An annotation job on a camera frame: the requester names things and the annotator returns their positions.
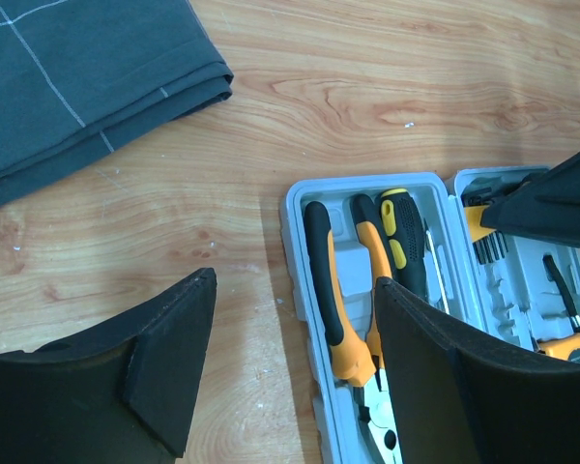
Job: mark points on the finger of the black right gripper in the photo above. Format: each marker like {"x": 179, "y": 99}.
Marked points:
{"x": 545, "y": 209}

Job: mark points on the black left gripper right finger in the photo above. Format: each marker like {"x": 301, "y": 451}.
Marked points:
{"x": 460, "y": 395}

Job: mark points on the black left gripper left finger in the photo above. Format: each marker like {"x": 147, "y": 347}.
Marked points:
{"x": 122, "y": 391}

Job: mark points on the orange black hex key set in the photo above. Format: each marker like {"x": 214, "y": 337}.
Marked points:
{"x": 489, "y": 245}

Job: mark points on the orange black pliers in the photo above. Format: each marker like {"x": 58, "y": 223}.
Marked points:
{"x": 344, "y": 275}

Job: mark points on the grey plastic tool case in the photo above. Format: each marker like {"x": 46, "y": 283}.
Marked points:
{"x": 497, "y": 299}

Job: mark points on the black yellow thick screwdriver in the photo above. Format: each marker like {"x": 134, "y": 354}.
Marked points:
{"x": 405, "y": 234}

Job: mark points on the black yellow slim screwdriver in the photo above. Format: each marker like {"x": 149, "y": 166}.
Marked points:
{"x": 434, "y": 255}

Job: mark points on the dark grey checked cloth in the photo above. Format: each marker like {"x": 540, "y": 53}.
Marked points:
{"x": 81, "y": 79}

